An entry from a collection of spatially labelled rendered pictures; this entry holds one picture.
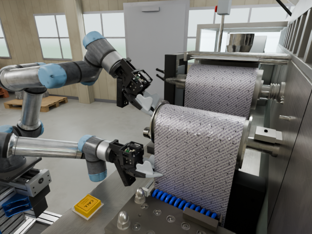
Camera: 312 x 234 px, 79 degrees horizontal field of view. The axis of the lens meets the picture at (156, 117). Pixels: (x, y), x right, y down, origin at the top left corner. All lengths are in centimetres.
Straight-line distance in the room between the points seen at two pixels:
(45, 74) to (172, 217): 57
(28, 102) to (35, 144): 35
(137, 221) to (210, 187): 23
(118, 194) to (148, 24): 374
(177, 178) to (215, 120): 22
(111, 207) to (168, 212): 28
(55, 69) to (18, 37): 568
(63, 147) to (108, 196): 28
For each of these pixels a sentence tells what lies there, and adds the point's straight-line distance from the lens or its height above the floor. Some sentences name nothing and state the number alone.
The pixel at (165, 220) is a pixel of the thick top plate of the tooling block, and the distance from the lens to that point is 61.
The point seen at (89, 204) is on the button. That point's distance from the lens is 83.
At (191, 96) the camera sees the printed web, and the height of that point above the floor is 130.
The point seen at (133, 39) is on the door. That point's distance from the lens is 436.
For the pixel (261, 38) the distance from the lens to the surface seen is 148.
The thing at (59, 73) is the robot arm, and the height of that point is 141.
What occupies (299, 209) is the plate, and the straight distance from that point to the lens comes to 30.
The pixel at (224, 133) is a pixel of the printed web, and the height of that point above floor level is 128.
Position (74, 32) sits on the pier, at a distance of 486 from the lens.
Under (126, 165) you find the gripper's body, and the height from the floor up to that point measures 111.
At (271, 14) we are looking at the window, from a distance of 418.
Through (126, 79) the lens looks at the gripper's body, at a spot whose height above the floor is 138.
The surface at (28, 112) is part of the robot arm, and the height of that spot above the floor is 114.
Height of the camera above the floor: 150
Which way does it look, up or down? 22 degrees down
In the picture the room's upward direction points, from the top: straight up
